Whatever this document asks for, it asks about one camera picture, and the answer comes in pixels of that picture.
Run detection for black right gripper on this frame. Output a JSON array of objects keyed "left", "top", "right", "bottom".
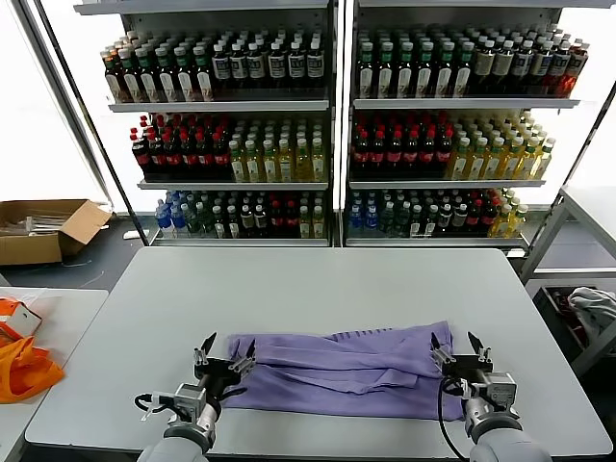
[{"left": 429, "top": 330, "right": 495, "bottom": 387}]

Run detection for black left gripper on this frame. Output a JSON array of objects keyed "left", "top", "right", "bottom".
[{"left": 192, "top": 331, "right": 258, "bottom": 401}]

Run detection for purple T-shirt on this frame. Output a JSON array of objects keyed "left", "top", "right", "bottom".
[{"left": 218, "top": 322, "right": 466, "bottom": 423}]

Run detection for black plastic crate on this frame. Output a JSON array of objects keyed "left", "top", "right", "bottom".
[{"left": 530, "top": 283, "right": 616, "bottom": 368}]

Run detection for red packages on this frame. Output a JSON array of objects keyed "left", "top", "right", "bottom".
[{"left": 552, "top": 288, "right": 587, "bottom": 348}]

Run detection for cola bottle red cap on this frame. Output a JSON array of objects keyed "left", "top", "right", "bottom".
[
  {"left": 283, "top": 201, "right": 299, "bottom": 240},
  {"left": 385, "top": 130, "right": 404, "bottom": 179},
  {"left": 145, "top": 134, "right": 164, "bottom": 179},
  {"left": 192, "top": 133, "right": 212, "bottom": 179},
  {"left": 465, "top": 200, "right": 482, "bottom": 238},
  {"left": 161, "top": 134, "right": 179, "bottom": 179},
  {"left": 435, "top": 129, "right": 454, "bottom": 179},
  {"left": 352, "top": 130, "right": 371, "bottom": 179},
  {"left": 402, "top": 130, "right": 421, "bottom": 179},
  {"left": 369, "top": 130, "right": 387, "bottom": 179},
  {"left": 177, "top": 133, "right": 195, "bottom": 179},
  {"left": 210, "top": 133, "right": 229, "bottom": 179},
  {"left": 268, "top": 201, "right": 284, "bottom": 240},
  {"left": 419, "top": 130, "right": 437, "bottom": 179},
  {"left": 129, "top": 134, "right": 149, "bottom": 179},
  {"left": 479, "top": 198, "right": 497, "bottom": 238}
]

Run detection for grey white crumpled cloth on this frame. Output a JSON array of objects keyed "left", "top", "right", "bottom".
[{"left": 566, "top": 286, "right": 616, "bottom": 334}]

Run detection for grey metal side table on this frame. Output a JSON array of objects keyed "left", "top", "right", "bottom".
[{"left": 519, "top": 185, "right": 616, "bottom": 379}]

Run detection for open cardboard box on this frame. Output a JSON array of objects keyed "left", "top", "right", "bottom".
[{"left": 0, "top": 199, "right": 114, "bottom": 268}]

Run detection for orange cloth bag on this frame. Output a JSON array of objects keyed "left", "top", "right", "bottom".
[{"left": 0, "top": 335, "right": 66, "bottom": 405}]

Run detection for orange white carton box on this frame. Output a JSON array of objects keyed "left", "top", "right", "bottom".
[{"left": 0, "top": 296, "right": 44, "bottom": 339}]

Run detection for black metal pole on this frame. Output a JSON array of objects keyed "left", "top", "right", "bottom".
[
  {"left": 522, "top": 90, "right": 616, "bottom": 270},
  {"left": 32, "top": 0, "right": 150, "bottom": 247}
]

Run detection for white plastic packing pieces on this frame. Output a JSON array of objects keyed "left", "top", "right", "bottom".
[{"left": 0, "top": 216, "right": 64, "bottom": 240}]

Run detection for grey metal shelving unit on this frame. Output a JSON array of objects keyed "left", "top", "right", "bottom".
[
  {"left": 71, "top": 0, "right": 339, "bottom": 249},
  {"left": 339, "top": 0, "right": 615, "bottom": 251}
]

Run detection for dark bottle green white label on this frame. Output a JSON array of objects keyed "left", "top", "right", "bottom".
[
  {"left": 453, "top": 42, "right": 474, "bottom": 98},
  {"left": 173, "top": 46, "right": 194, "bottom": 104},
  {"left": 395, "top": 41, "right": 415, "bottom": 100},
  {"left": 415, "top": 41, "right": 435, "bottom": 100},
  {"left": 135, "top": 47, "right": 156, "bottom": 105},
  {"left": 118, "top": 48, "right": 140, "bottom": 105},
  {"left": 153, "top": 47, "right": 175, "bottom": 104},
  {"left": 435, "top": 41, "right": 455, "bottom": 99},
  {"left": 356, "top": 41, "right": 376, "bottom": 100},
  {"left": 192, "top": 46, "right": 214, "bottom": 103},
  {"left": 375, "top": 41, "right": 396, "bottom": 100}
]

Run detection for dark bottle beige label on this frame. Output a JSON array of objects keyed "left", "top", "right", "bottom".
[
  {"left": 473, "top": 40, "right": 496, "bottom": 96},
  {"left": 493, "top": 40, "right": 515, "bottom": 96}
]

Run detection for dark bottle white square label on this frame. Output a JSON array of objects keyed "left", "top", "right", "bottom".
[
  {"left": 267, "top": 42, "right": 287, "bottom": 91},
  {"left": 246, "top": 42, "right": 266, "bottom": 91},
  {"left": 287, "top": 41, "right": 306, "bottom": 91},
  {"left": 229, "top": 43, "right": 248, "bottom": 91},
  {"left": 305, "top": 41, "right": 324, "bottom": 91},
  {"left": 211, "top": 43, "right": 230, "bottom": 91}
]

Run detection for dark bottle navy label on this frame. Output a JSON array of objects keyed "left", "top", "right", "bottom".
[
  {"left": 531, "top": 41, "right": 553, "bottom": 96},
  {"left": 549, "top": 43, "right": 571, "bottom": 97},
  {"left": 512, "top": 40, "right": 534, "bottom": 96}
]

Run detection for amber drink bottle white cap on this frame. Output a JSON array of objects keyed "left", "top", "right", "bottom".
[{"left": 102, "top": 51, "right": 122, "bottom": 105}]

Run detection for red drink bottle white cap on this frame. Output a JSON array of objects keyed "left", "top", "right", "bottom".
[{"left": 561, "top": 44, "right": 589, "bottom": 98}]

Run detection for grey metal pole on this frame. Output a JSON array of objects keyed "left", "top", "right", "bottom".
[{"left": 12, "top": 0, "right": 116, "bottom": 214}]

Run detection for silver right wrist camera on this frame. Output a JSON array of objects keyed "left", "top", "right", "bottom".
[{"left": 471, "top": 370, "right": 519, "bottom": 400}]

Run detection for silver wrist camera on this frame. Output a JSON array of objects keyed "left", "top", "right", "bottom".
[
  {"left": 153, "top": 382, "right": 208, "bottom": 415},
  {"left": 471, "top": 370, "right": 519, "bottom": 400}
]

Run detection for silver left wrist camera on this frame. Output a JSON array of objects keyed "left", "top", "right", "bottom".
[{"left": 153, "top": 382, "right": 208, "bottom": 415}]

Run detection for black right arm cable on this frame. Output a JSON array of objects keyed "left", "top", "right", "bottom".
[{"left": 436, "top": 377, "right": 471, "bottom": 461}]

